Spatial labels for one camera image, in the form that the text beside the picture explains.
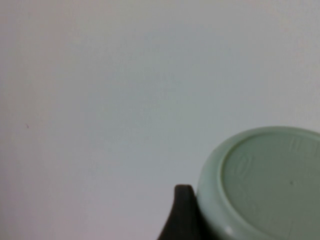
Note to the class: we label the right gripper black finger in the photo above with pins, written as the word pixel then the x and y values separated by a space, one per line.
pixel 182 212

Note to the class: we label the pale green plastic cup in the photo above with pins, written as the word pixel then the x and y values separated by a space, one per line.
pixel 270 187

